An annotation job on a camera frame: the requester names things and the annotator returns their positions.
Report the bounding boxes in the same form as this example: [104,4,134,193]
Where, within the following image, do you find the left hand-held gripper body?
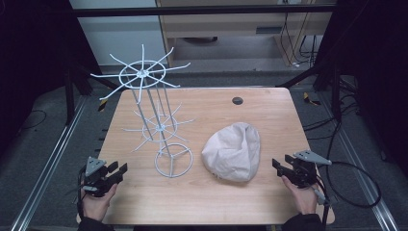
[82,156,117,198]

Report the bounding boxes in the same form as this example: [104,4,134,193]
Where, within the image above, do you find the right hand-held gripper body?
[287,150,333,189]

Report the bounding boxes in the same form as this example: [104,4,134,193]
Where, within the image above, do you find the beige cloth hat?
[201,121,262,183]

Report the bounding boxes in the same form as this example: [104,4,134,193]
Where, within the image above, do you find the white wire hat rack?
[89,43,195,179]

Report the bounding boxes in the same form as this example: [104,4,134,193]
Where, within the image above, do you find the person's left hand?
[81,183,118,223]

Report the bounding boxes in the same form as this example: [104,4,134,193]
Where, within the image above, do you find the person's right hand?
[281,174,320,216]

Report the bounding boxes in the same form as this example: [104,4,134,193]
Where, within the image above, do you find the black metal stand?
[275,62,345,121]
[64,61,121,126]

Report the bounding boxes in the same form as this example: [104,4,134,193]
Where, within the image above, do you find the white cabinet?
[68,0,167,66]

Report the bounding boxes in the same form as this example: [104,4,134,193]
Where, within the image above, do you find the wooden desk with drawer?
[155,0,338,68]

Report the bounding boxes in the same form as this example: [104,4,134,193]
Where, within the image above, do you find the black crossbar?
[68,3,338,18]

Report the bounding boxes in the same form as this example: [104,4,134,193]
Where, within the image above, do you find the black cable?
[316,161,382,229]
[75,165,89,222]

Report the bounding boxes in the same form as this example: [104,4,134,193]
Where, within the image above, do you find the aluminium floor rail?
[316,92,400,231]
[9,95,89,231]

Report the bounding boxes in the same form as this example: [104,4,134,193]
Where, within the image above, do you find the black cables under desk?
[279,13,321,68]

